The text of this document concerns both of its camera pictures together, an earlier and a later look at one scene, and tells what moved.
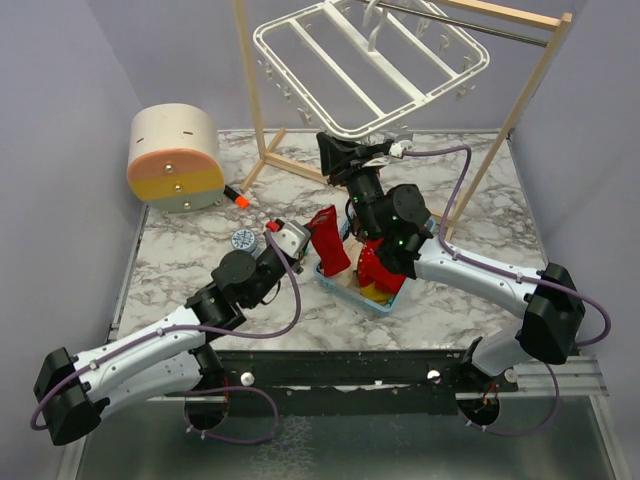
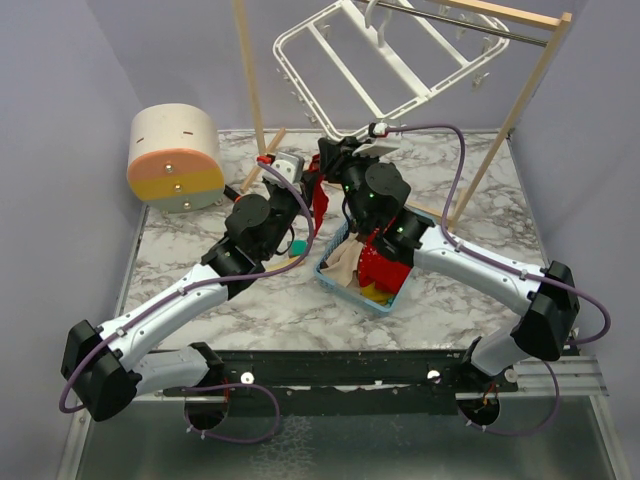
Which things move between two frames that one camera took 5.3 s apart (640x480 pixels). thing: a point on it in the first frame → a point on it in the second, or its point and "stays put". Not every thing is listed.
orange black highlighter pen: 238,199 stays put
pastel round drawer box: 174,160 stays put
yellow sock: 370,291 stays put
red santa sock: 325,237 → 320,198
